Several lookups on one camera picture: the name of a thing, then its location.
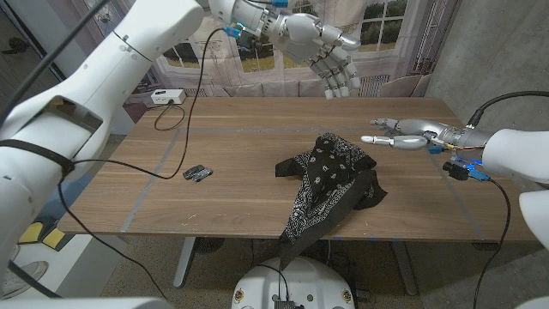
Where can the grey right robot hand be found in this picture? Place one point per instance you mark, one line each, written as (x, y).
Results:
(420, 133)

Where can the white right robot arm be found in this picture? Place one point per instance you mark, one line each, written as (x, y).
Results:
(519, 154)

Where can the printed window backdrop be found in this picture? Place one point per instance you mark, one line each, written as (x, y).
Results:
(386, 43)

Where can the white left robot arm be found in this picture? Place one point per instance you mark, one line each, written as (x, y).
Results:
(86, 86)

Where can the white power box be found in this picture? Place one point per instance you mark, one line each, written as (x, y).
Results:
(167, 96)

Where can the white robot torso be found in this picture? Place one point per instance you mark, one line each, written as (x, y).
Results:
(296, 283)

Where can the black paisley bandana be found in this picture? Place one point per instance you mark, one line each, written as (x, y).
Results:
(330, 180)

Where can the yellow and black floor item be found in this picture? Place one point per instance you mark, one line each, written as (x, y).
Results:
(38, 234)

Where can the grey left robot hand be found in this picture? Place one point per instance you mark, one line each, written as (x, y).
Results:
(304, 34)

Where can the grey sneaker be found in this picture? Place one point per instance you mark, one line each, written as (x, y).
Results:
(21, 279)

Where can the grey table leg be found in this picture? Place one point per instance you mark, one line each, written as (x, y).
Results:
(184, 262)
(405, 270)

